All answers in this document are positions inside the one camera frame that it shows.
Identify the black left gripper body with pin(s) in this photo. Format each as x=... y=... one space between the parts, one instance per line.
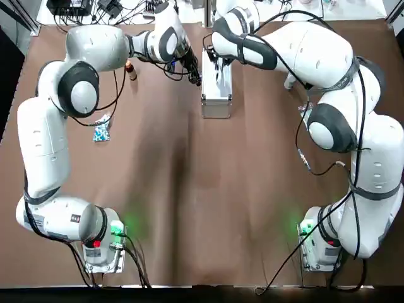
x=188 y=55

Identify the silver aluminium medicine case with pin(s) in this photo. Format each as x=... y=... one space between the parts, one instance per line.
x=217 y=91

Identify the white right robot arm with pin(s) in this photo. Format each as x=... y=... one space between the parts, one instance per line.
x=315 y=50

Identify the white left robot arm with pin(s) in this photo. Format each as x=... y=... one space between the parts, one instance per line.
x=44 y=142

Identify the black usb hub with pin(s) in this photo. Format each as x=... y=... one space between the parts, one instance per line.
x=153 y=8

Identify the brown bottle with orange cap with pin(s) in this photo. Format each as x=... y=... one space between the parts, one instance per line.
x=132 y=72

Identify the small white plastic bottle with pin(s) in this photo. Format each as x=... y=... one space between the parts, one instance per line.
x=289 y=83

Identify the small clear foil packet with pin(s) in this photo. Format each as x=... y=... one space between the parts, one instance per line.
x=304 y=108

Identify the black power adapter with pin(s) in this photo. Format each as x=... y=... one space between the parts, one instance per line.
x=110 y=8

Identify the blue white capsule packet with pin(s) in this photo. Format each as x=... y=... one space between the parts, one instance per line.
x=101 y=132

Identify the aluminium profile post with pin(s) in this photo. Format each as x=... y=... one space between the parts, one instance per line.
x=209 y=12

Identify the black network switch box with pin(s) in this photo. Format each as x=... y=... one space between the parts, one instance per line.
x=69 y=8

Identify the aluminium frame profile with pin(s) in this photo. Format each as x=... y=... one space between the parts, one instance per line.
x=394 y=17
x=31 y=22

